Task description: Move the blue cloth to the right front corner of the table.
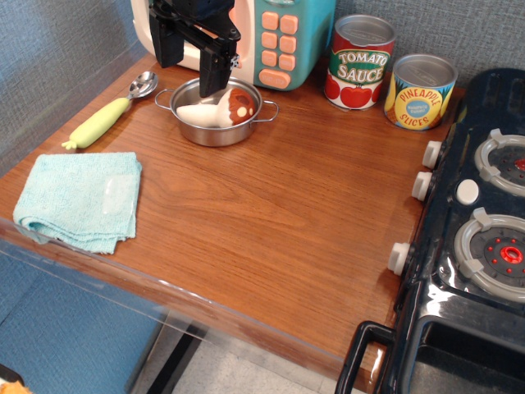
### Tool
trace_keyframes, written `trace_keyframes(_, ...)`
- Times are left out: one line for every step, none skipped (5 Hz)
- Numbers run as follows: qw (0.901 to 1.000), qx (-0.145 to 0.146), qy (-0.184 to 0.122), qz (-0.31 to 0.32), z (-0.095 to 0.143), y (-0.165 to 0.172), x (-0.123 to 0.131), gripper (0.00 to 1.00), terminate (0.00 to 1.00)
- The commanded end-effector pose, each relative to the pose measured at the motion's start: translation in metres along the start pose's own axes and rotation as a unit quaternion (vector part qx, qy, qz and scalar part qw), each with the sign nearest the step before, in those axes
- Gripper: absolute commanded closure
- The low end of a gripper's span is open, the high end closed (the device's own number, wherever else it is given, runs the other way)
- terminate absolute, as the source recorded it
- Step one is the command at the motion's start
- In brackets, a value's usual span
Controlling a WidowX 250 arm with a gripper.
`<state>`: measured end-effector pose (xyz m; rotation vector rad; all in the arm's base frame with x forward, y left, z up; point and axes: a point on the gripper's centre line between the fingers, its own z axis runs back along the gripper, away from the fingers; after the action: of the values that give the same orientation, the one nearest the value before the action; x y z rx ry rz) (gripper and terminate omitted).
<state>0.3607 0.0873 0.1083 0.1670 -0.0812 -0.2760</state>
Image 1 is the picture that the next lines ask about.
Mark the tomato sauce can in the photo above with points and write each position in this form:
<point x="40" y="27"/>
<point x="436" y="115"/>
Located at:
<point x="361" y="49"/>

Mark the toy mushroom brown cap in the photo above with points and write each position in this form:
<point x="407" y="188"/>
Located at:
<point x="234" y="107"/>

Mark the black toy stove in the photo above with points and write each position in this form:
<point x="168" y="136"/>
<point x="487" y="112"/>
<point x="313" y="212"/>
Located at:
<point x="459" y="325"/>

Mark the clear acrylic table guard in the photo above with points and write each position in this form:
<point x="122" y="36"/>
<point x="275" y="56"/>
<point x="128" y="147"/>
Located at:
<point x="64" y="331"/>

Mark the light blue folded cloth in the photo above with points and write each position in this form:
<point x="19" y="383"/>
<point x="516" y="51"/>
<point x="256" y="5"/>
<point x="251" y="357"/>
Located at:
<point x="87" y="200"/>

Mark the black table leg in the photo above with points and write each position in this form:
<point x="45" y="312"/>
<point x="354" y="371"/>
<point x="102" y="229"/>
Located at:
<point x="180" y="348"/>

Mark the spoon with yellow-green handle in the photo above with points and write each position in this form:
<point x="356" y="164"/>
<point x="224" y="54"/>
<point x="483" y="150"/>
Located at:
<point x="100" y="122"/>

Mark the pineapple slices can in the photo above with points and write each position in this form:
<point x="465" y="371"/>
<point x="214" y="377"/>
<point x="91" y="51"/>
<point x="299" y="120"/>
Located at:
<point x="420" y="89"/>

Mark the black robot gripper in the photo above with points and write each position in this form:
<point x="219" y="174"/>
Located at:
<point x="205" y="24"/>

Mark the teal toy microwave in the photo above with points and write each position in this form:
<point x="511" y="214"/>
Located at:
<point x="280" y="41"/>

